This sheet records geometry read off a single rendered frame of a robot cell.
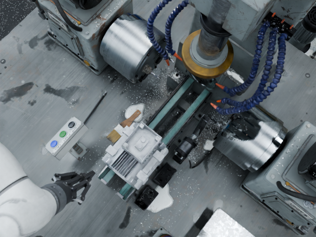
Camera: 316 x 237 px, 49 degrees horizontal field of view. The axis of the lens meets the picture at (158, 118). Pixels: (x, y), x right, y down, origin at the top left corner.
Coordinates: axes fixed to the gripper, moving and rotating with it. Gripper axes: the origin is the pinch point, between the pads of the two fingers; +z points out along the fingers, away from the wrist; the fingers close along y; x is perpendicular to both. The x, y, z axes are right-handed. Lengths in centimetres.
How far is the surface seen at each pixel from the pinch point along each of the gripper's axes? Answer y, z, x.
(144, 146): -7.3, 15.5, -16.5
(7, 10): 158, 129, 14
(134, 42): 23, 27, -43
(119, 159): -3.2, 12.7, -7.3
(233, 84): -18, 37, -53
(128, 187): -11.3, 26.3, 6.5
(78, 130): 17.1, 15.2, -3.8
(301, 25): -24, 119, -99
